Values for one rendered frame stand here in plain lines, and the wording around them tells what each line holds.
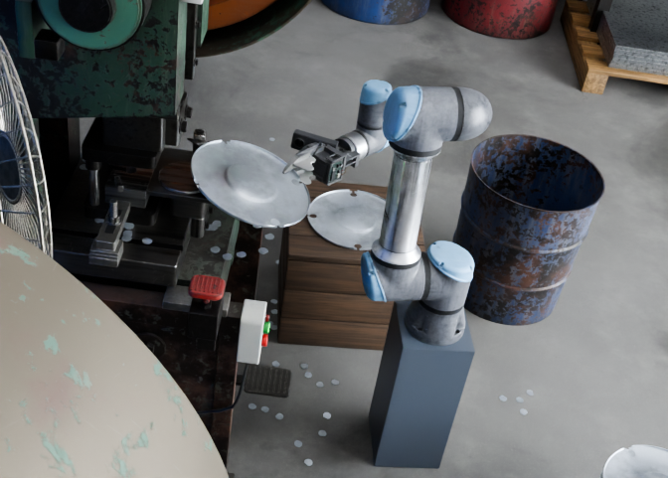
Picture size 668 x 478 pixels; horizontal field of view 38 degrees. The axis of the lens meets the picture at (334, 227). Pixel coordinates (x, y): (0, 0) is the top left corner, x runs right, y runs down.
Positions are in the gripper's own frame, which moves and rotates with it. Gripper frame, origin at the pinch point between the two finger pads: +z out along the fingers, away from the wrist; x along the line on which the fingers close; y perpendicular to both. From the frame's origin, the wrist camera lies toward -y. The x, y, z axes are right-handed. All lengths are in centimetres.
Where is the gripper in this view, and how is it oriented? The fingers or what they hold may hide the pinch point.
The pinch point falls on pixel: (284, 171)
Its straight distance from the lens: 229.0
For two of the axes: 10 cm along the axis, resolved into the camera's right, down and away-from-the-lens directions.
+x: -1.6, 8.1, 5.7
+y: 7.4, 4.8, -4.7
